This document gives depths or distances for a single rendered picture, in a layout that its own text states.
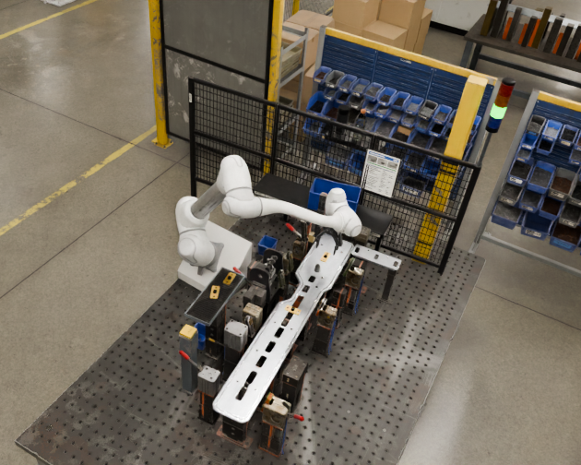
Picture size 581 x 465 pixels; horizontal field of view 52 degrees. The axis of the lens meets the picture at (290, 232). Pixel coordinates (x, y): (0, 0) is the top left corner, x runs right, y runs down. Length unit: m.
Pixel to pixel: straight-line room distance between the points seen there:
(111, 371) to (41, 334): 1.26
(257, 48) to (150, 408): 3.00
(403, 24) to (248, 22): 2.79
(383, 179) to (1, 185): 3.51
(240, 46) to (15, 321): 2.71
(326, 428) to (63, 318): 2.21
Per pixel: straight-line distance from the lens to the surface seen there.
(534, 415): 4.48
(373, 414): 3.25
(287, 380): 2.94
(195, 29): 5.35
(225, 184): 2.98
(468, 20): 9.48
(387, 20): 7.46
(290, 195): 3.88
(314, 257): 3.50
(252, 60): 5.11
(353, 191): 3.84
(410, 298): 3.83
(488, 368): 4.58
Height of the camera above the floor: 3.39
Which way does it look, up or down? 41 degrees down
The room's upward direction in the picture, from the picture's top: 7 degrees clockwise
